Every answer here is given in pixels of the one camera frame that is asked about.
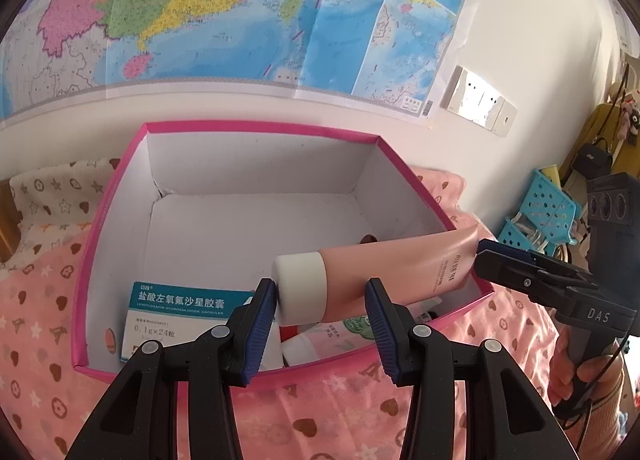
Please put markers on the blue plastic basket shelf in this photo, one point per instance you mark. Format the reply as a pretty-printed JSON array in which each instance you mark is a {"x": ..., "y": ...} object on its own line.
[{"x": 550, "y": 210}]

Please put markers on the colourful wall map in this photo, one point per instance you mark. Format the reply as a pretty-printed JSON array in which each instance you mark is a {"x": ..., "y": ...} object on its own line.
[{"x": 200, "y": 14}]

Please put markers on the person's right hand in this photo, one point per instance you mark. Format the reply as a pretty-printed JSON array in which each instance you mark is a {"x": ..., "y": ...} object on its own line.
[{"x": 600, "y": 367}]

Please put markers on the pink cardboard box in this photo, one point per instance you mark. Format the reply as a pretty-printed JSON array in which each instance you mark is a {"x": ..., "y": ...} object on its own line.
[{"x": 250, "y": 174}]

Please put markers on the yellow coat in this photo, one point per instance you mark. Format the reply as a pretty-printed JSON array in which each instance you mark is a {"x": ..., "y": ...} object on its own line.
[{"x": 600, "y": 124}]

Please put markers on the peach tube white cap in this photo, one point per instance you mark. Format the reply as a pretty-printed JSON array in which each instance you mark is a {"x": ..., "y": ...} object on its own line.
[{"x": 400, "y": 265}]

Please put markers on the white wall switch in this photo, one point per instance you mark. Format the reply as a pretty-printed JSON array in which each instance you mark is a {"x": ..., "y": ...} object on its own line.
[{"x": 506, "y": 118}]

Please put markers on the black bag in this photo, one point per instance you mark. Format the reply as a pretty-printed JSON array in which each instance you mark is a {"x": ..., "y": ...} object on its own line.
[{"x": 592, "y": 159}]

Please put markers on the blue white medicine box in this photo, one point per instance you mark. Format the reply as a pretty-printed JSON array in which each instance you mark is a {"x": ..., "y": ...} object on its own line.
[{"x": 175, "y": 310}]

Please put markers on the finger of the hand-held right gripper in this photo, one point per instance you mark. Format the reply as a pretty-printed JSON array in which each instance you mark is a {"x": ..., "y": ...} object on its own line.
[
  {"x": 525, "y": 282},
  {"x": 505, "y": 251}
]

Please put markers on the person's right forearm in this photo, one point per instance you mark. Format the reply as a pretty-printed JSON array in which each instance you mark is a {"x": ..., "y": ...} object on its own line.
[{"x": 610, "y": 420}]

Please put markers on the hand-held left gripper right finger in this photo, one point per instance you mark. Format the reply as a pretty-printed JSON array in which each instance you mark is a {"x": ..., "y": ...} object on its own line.
[{"x": 382, "y": 340}]

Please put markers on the hanging plush toy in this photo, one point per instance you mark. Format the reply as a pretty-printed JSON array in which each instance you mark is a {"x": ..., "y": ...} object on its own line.
[{"x": 632, "y": 114}]

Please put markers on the pink tube green print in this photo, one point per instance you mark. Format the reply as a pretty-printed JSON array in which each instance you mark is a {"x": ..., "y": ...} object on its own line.
[{"x": 350, "y": 327}]

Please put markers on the pink printed blanket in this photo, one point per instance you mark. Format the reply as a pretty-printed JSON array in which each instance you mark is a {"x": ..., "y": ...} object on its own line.
[{"x": 40, "y": 340}]

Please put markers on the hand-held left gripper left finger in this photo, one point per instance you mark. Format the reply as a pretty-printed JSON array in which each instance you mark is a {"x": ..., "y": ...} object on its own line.
[{"x": 257, "y": 340}]

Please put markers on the copper tumbler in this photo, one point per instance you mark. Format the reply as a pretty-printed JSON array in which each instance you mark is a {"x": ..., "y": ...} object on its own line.
[{"x": 7, "y": 225}]

